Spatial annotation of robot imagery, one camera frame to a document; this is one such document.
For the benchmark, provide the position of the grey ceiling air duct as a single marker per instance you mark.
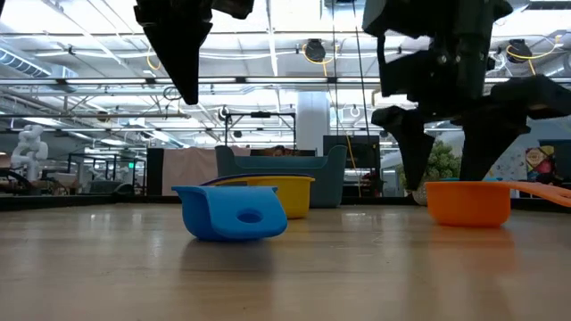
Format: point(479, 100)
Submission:
point(27, 67)

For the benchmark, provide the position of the green plant in white pot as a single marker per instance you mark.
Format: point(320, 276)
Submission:
point(444, 162)

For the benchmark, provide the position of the grey-teal plastic basket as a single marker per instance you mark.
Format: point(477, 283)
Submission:
point(325, 183)

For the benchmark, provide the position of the orange measuring cup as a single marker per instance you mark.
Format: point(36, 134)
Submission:
point(468, 205)

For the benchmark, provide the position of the yellow measuring cup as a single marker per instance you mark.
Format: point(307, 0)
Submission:
point(294, 196)

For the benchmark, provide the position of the pink partition screen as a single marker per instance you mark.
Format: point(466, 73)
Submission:
point(187, 171)

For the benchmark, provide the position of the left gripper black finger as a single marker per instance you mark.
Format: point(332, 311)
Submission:
point(183, 58)

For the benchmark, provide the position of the white robot figure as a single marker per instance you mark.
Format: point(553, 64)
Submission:
point(29, 151)

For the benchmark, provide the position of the person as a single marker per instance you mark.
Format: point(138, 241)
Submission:
point(278, 150)

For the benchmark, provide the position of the black table edge rail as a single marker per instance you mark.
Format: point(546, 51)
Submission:
point(392, 201)

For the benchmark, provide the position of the bright blue measuring cup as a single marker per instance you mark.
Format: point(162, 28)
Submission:
point(214, 214)

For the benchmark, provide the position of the long ceiling light strip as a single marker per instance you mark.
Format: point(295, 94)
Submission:
point(285, 80)

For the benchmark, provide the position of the colourful patterned artwork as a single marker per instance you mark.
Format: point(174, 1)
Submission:
point(542, 162)

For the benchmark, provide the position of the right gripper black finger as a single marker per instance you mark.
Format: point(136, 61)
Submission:
point(490, 134)
point(412, 142)

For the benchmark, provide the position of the white patterned panel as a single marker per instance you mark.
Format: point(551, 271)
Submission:
point(513, 167)

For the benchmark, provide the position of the black upright panel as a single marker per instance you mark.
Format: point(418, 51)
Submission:
point(154, 171)

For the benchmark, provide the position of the white square column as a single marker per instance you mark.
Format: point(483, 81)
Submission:
point(312, 129)

